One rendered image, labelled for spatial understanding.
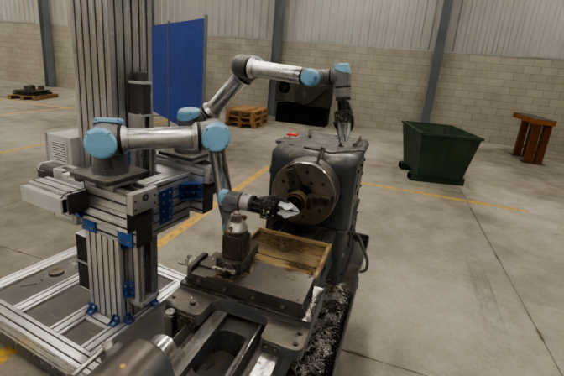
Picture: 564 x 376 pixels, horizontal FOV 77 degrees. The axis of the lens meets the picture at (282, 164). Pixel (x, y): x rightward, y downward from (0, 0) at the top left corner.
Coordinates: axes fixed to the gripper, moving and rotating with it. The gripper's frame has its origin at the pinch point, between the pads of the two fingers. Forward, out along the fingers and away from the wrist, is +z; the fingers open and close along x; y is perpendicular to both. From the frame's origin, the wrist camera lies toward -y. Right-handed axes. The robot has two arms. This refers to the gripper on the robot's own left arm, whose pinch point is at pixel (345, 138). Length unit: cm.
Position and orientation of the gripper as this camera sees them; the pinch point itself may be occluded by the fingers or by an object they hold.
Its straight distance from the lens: 175.6
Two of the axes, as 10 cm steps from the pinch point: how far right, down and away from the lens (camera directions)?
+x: 9.4, 0.0, -3.4
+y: -3.3, 2.3, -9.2
